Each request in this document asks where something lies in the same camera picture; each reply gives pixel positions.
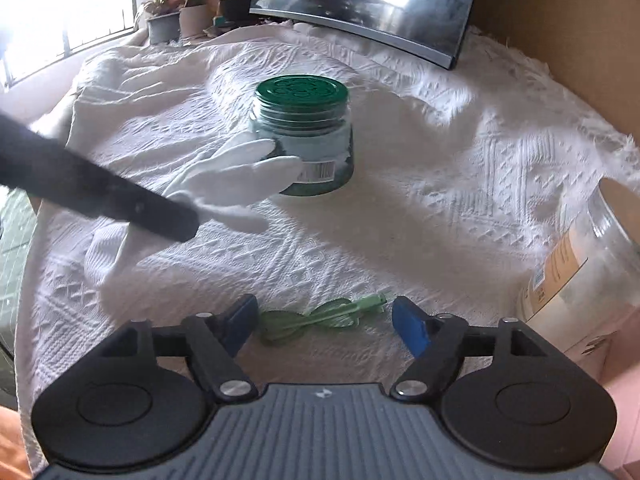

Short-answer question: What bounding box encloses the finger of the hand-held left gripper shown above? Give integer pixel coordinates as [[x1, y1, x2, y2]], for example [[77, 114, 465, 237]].
[[0, 110, 201, 242]]

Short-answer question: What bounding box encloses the red plant in grey pot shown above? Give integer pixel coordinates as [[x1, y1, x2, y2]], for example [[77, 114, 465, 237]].
[[131, 0, 193, 45]]

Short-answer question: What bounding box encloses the clear jar with cream lid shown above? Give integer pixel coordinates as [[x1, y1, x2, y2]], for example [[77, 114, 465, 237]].
[[517, 177, 640, 366]]

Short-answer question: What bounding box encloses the white glove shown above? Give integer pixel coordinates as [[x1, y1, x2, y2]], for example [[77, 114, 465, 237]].
[[84, 136, 303, 306]]

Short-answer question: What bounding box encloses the pink cardboard box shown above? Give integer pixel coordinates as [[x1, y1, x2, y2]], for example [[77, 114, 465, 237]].
[[597, 340, 640, 480]]

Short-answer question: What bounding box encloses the curved black monitor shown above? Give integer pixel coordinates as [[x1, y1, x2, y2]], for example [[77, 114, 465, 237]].
[[249, 0, 485, 71]]

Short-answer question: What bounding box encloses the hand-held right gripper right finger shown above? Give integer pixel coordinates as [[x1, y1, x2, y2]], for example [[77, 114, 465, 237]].
[[390, 296, 546, 403]]

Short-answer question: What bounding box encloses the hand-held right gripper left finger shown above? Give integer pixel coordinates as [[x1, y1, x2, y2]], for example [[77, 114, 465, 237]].
[[100, 294, 258, 403]]

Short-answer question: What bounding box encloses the green grid mat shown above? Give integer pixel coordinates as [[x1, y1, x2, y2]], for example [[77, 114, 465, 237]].
[[0, 190, 38, 331]]

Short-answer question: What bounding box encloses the green lid glass jar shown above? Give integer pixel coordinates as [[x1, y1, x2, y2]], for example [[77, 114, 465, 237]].
[[248, 76, 355, 197]]

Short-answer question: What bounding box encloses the orange clothing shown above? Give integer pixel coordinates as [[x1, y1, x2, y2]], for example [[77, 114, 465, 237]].
[[0, 405, 33, 480]]

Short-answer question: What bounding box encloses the window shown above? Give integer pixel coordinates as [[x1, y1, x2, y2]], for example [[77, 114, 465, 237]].
[[0, 0, 146, 91]]

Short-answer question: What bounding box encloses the white textured blanket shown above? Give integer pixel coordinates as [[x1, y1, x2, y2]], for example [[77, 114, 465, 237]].
[[15, 22, 640, 461]]

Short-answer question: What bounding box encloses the green cable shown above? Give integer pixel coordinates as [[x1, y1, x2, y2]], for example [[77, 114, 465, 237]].
[[257, 294, 388, 347]]

